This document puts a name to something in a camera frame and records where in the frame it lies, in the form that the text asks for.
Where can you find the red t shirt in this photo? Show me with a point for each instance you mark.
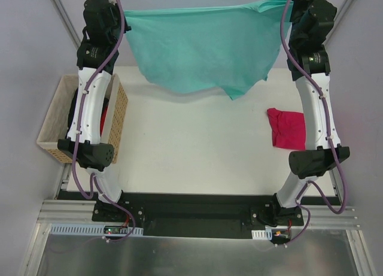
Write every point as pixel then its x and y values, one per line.
pixel 103 117

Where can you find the right slotted cable duct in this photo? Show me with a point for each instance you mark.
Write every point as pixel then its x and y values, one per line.
pixel 265 234

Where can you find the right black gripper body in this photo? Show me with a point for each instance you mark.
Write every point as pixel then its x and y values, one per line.
pixel 313 11

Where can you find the slotted cable duct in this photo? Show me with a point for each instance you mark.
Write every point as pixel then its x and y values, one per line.
pixel 265 234
pixel 94 230

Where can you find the folded pink t shirt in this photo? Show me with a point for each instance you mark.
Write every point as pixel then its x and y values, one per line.
pixel 288 129

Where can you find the teal t shirt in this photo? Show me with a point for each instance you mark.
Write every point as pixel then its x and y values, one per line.
pixel 186 50

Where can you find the black t shirt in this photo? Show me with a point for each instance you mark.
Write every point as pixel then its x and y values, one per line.
pixel 72 109

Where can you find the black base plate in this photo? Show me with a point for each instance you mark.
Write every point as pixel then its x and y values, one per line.
pixel 206 216

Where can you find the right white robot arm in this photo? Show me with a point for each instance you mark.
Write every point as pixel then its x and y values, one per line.
pixel 308 62

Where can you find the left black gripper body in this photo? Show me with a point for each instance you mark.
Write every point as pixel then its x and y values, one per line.
pixel 100 8

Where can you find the aluminium rail frame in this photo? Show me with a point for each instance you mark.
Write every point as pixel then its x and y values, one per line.
pixel 69 207

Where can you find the left slotted cable duct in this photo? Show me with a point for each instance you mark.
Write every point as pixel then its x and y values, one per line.
pixel 94 230

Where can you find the wicker laundry basket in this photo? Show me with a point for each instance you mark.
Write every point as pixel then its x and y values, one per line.
pixel 56 120

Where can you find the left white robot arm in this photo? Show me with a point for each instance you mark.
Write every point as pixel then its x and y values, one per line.
pixel 96 57

